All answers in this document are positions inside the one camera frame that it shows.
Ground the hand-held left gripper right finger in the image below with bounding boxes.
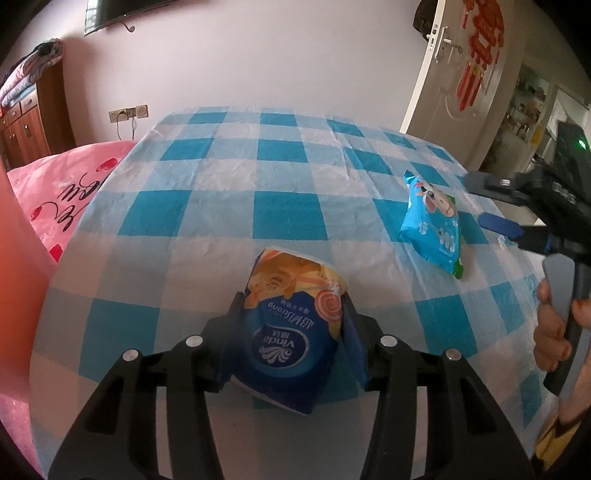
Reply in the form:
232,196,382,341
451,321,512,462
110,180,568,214
342,295,536,480

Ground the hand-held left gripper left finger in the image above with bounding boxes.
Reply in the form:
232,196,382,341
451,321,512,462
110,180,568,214
46,291,245,480

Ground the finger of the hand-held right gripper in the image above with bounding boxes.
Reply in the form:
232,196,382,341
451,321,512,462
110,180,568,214
478,212,555,254
464,171,532,204

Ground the blue tissue pack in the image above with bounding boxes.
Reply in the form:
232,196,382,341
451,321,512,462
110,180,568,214
231,246,349,415

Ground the blue cow print snack packet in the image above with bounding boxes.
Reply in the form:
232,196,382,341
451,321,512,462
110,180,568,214
399,169,465,280

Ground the pink plastic basin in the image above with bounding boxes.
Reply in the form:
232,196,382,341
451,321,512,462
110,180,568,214
0,171,58,398

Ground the person's right hand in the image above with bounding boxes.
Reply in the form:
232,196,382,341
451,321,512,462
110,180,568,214
532,278,573,372

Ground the kitchen shelf with jars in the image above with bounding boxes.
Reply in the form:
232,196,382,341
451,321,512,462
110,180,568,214
489,65,553,154

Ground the white door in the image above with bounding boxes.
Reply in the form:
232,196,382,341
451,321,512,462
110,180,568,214
399,0,525,172

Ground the red knot door decoration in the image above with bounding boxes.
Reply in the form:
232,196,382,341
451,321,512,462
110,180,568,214
456,0,505,112

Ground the blue checked tablecloth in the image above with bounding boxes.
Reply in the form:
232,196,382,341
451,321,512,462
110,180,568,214
28,106,561,480

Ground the dark bag on door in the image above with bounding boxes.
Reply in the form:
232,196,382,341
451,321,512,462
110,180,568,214
412,0,439,34

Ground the person's yellow clothing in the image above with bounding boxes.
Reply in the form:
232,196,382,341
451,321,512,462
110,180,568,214
531,406,591,472

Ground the pink heart print blanket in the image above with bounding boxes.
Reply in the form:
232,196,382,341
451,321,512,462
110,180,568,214
0,141,138,467

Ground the brown wooden cabinet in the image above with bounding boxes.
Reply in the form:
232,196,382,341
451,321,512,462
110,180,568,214
0,60,77,169

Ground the folded blankets pile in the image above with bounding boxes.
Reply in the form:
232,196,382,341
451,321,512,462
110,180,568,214
0,39,65,110

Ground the metal door handle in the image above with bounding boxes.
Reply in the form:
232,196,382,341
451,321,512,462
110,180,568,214
427,25,463,64

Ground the white power cable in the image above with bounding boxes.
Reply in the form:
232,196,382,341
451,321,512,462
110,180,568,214
117,115,139,142

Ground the beige wall outlet panel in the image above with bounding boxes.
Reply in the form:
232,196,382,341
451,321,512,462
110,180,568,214
108,105,150,124

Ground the black wall television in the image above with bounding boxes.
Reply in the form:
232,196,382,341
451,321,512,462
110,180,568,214
84,0,178,37

